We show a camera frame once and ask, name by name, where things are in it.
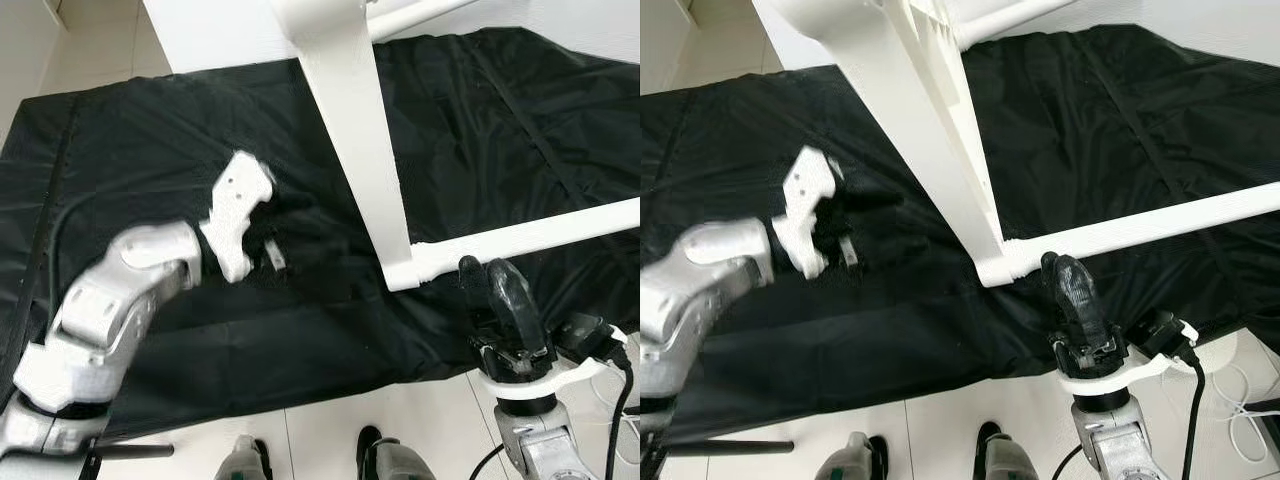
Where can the dark robot right foot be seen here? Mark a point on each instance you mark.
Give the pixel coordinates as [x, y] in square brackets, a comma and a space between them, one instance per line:
[395, 458]
[1005, 456]

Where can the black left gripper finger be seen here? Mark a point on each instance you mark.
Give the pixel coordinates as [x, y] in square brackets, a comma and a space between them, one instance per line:
[872, 205]
[298, 215]

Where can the black table cloth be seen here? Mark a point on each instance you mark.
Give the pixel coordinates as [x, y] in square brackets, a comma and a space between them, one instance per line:
[1120, 130]
[500, 130]

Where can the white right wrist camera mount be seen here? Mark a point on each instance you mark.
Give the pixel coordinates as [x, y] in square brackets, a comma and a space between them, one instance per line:
[1150, 360]
[570, 365]

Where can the white plastic ribbed table top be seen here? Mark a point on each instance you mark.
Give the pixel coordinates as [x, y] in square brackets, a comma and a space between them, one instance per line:
[350, 120]
[900, 120]

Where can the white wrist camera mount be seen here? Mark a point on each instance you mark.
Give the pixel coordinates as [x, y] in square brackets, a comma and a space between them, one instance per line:
[570, 365]
[1150, 360]
[238, 205]
[808, 200]

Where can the grey robot left foot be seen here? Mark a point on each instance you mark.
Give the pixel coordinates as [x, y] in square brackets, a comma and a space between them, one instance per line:
[243, 462]
[850, 460]

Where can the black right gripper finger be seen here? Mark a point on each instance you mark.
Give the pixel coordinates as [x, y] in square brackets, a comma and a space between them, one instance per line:
[515, 300]
[1085, 298]
[1055, 295]
[474, 295]

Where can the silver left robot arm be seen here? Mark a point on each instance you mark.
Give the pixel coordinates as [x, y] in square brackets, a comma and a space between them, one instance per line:
[100, 310]
[690, 300]

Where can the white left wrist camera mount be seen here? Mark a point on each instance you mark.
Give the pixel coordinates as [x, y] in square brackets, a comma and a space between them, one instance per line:
[808, 200]
[238, 205]

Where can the black slanted rod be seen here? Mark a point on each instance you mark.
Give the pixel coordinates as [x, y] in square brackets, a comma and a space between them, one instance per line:
[135, 451]
[730, 447]

